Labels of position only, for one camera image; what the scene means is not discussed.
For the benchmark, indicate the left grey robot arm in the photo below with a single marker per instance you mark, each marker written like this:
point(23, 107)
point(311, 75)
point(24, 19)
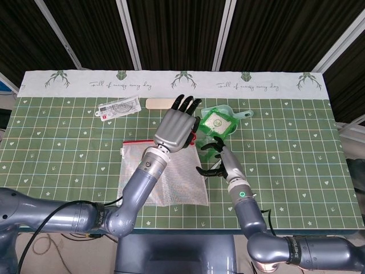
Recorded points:
point(71, 217)

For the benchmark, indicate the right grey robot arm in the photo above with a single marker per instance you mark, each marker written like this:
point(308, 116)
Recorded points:
point(251, 211)

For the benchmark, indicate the white aluminium frame post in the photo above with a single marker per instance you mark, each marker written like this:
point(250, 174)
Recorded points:
point(225, 34)
point(342, 37)
point(129, 34)
point(60, 37)

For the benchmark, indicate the clear mesh zipper pouch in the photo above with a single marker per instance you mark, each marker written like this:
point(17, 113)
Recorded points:
point(182, 185)

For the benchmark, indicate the green-edged clear pouch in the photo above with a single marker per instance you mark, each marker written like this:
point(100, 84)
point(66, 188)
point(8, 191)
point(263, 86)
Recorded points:
point(218, 122)

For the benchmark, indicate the mint green plastic scoop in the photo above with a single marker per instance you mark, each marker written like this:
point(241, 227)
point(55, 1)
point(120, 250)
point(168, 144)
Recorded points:
point(245, 113)

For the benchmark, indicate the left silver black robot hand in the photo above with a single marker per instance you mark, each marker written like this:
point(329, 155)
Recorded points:
point(174, 128)

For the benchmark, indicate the dark grey robot torso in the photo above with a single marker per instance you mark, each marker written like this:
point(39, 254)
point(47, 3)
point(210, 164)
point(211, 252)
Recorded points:
point(176, 254)

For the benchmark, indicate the green checked tablecloth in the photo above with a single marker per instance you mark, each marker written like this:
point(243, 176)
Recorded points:
point(285, 171)

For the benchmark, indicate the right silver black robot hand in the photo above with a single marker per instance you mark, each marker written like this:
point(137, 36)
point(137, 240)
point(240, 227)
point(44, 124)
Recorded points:
point(231, 165)

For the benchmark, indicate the packaged ruler set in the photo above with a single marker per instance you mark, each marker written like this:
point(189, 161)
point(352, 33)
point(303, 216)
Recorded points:
point(119, 108)

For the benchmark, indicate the wooden flat stick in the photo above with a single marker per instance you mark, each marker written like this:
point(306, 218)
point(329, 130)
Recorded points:
point(158, 103)

